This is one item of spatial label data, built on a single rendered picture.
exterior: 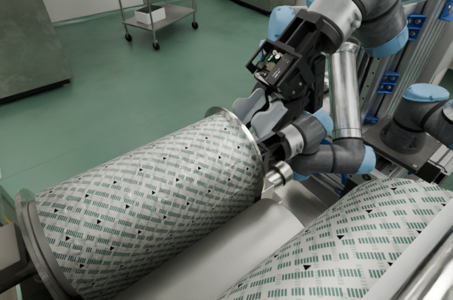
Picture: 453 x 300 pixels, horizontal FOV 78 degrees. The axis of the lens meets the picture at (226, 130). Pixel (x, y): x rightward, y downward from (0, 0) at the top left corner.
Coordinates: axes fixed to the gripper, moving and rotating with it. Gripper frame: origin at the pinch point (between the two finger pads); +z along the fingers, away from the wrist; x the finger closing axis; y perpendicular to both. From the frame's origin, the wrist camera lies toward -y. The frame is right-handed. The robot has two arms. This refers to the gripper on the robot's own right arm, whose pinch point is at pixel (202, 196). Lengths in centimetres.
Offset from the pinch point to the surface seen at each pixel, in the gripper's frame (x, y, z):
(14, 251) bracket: 7.3, 20.0, 24.6
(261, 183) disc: 13.1, 16.1, -1.9
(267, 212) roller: 16.0, 14.1, -0.6
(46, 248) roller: 9.4, 20.7, 22.0
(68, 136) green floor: -184, -109, 20
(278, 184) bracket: 11.1, 9.0, -8.3
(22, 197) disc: 3.5, 22.3, 22.4
